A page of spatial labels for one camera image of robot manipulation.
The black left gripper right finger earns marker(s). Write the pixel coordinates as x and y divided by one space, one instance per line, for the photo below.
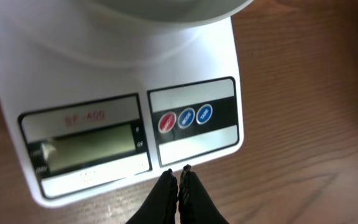
195 205

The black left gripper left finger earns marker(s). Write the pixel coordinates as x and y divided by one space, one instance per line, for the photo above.
161 203

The white digital kitchen scale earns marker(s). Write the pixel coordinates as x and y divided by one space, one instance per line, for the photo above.
91 109

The grey round bowl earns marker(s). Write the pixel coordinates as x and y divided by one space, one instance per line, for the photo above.
176 11

